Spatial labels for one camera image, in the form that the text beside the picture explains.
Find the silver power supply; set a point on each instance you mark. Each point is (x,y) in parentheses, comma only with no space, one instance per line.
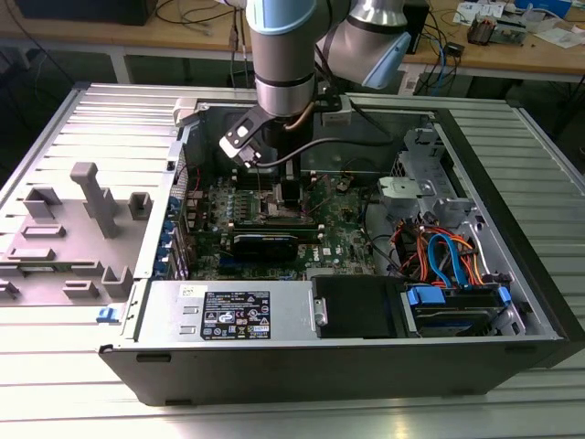
(160,315)

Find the round coin battery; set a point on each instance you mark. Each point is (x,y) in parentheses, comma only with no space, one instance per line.
(343,185)

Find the green motherboard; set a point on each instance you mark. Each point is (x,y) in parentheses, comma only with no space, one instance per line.
(338,228)

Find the small metal heatsink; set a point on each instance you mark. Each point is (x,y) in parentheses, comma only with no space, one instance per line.
(480,29)

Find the green circuit board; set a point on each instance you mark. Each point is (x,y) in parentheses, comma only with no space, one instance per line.
(509,32)

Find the CPU socket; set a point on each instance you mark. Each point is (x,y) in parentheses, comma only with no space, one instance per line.
(272,208)

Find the small black adapter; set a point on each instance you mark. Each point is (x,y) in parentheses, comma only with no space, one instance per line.
(454,49)

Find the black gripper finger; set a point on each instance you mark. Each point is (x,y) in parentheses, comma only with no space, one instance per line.
(291,194)

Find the black RAM slot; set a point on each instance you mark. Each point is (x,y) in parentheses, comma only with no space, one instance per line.
(242,174)
(242,183)

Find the blue card retainer clip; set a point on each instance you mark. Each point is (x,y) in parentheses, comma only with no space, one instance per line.
(161,266)
(173,206)
(167,235)

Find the white paper sheets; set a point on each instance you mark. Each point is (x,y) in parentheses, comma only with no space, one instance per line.
(562,36)

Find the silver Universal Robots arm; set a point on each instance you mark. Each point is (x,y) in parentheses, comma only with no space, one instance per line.
(283,55)

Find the green RAM stick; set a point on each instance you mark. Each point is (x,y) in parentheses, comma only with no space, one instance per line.
(41,267)

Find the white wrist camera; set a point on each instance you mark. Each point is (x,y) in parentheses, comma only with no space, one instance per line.
(228,145)

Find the wooden workbench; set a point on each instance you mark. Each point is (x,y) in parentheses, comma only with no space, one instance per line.
(503,57)

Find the black and silver PC case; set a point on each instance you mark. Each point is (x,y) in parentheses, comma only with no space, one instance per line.
(274,375)

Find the blue case latch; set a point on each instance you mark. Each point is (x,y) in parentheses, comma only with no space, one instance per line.
(106,314)

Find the black graphics card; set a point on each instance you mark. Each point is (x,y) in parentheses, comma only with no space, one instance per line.
(265,249)

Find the hard disk in blue carrier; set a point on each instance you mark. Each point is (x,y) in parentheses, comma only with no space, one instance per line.
(439,320)

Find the grey parts rack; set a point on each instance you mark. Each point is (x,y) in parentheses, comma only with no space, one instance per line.
(73,256)

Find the black monitor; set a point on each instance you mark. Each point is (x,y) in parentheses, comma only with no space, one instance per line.
(82,11)

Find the grey metal bracket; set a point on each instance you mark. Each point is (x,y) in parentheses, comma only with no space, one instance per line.
(397,192)

